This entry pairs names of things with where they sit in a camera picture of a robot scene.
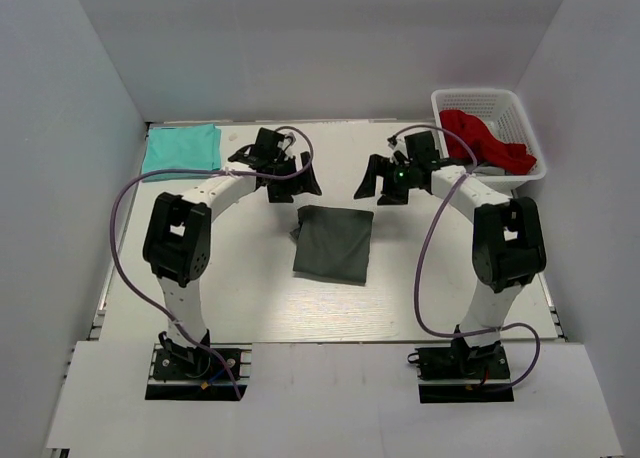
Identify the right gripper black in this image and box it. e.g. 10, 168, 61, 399
354, 154, 418, 206

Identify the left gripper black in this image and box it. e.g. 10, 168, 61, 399
268, 152, 322, 203

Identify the dark grey t shirt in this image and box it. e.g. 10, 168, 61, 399
290, 205, 374, 285

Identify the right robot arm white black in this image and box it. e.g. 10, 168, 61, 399
354, 132, 547, 377

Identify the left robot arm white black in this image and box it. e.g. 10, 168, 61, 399
143, 126, 322, 377

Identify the light grey t shirt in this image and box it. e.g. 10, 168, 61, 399
474, 162, 512, 177

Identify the red t shirt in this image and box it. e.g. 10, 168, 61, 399
439, 110, 537, 175

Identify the folded teal t shirt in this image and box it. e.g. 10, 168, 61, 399
141, 124, 221, 174

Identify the white plastic basket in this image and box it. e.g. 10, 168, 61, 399
431, 88, 547, 194

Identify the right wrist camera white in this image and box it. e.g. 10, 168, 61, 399
387, 135, 409, 165

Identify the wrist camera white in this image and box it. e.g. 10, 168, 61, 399
281, 133, 296, 151
387, 135, 409, 165

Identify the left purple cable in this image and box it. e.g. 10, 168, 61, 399
109, 125, 315, 402

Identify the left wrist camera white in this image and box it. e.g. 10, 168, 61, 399
281, 133, 296, 151

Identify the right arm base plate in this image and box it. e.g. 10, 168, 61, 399
407, 346, 514, 404

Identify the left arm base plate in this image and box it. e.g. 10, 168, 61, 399
145, 344, 252, 402

